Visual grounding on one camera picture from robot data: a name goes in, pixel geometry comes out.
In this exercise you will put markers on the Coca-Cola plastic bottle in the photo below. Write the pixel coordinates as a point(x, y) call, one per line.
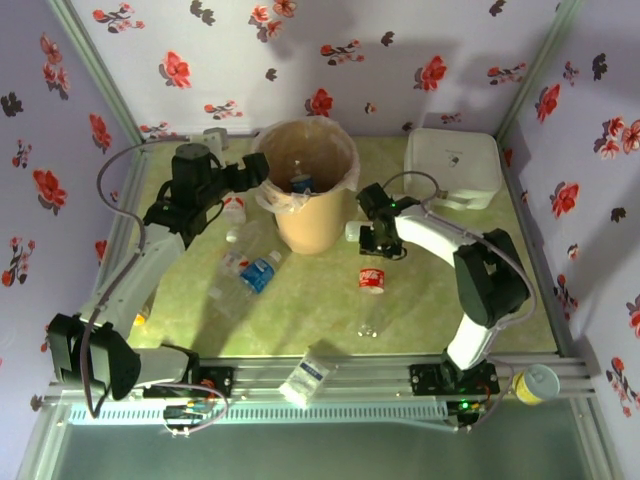
point(371, 280)

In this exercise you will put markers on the Pocari Sweat plastic bottle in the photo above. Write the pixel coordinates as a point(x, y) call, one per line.
point(257, 275)

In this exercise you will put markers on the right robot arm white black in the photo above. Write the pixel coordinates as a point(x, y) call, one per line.
point(430, 235)

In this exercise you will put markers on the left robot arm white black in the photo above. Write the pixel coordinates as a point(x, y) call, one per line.
point(145, 270)

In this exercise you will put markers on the clear plastic bin liner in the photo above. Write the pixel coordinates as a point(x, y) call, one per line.
point(280, 202)

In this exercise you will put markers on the tan round waste bin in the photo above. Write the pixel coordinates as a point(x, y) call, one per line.
point(312, 225)

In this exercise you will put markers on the clear bottle white red label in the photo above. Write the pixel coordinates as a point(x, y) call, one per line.
point(233, 262)

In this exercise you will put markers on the white lidded storage box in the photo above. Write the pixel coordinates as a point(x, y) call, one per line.
point(452, 160)

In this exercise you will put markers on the small orange object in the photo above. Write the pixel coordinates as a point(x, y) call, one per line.
point(142, 318)

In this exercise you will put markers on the white plastic packet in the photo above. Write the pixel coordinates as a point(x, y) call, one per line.
point(306, 377)

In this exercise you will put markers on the right controller board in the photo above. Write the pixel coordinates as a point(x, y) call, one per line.
point(464, 412)

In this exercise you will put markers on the controller board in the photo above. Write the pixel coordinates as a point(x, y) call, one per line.
point(186, 414)
point(464, 412)

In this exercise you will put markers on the yellow can with silver lid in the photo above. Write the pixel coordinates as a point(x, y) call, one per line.
point(536, 384)

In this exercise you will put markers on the left controller board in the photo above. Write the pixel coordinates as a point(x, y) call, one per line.
point(186, 414)

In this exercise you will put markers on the aluminium side rail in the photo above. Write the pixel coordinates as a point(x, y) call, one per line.
point(530, 240)
point(127, 185)

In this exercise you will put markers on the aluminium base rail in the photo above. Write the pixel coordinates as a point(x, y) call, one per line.
point(375, 380)

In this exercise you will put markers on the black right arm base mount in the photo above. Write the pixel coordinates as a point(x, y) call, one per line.
point(425, 380)

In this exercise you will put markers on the aluminium corner post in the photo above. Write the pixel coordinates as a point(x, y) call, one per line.
point(95, 70)
point(537, 70)

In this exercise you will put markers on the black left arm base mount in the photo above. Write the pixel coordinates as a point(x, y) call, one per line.
point(215, 380)

